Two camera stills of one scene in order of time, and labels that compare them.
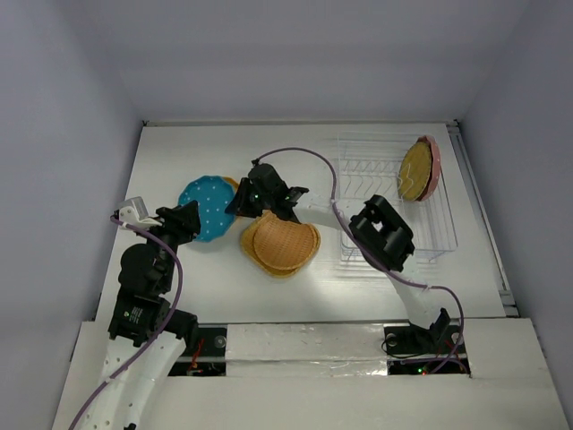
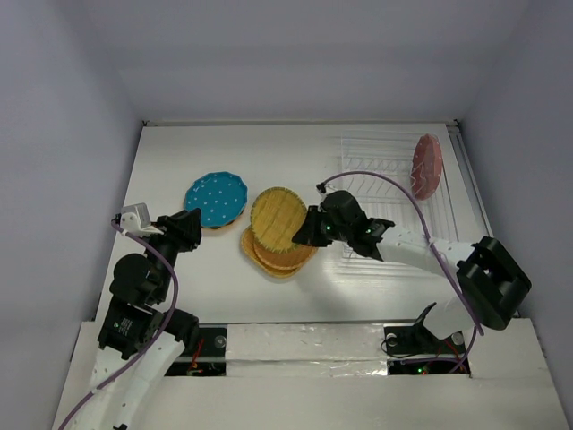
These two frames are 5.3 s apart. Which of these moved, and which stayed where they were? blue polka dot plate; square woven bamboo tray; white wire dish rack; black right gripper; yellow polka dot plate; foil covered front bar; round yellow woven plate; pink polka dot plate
Moved: black right gripper; blue polka dot plate; yellow polka dot plate; round yellow woven plate
Stayed: white wire dish rack; foil covered front bar; pink polka dot plate; square woven bamboo tray
